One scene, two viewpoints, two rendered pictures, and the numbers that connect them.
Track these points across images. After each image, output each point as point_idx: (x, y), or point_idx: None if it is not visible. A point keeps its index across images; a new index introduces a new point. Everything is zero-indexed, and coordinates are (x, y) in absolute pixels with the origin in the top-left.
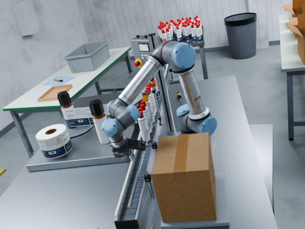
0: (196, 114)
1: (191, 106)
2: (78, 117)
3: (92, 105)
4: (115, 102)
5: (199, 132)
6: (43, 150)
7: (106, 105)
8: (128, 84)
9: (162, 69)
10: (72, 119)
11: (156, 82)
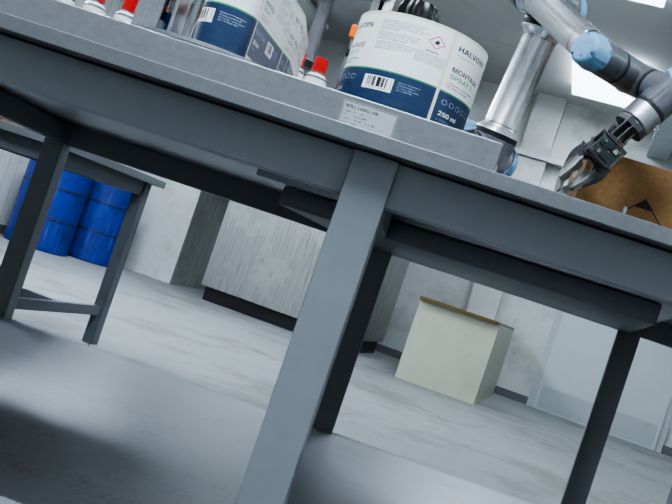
0: (515, 131)
1: (523, 111)
2: (274, 32)
3: (437, 15)
4: (606, 37)
5: (507, 172)
6: (465, 104)
7: (305, 36)
8: (575, 12)
9: (391, 10)
10: (263, 29)
11: (320, 37)
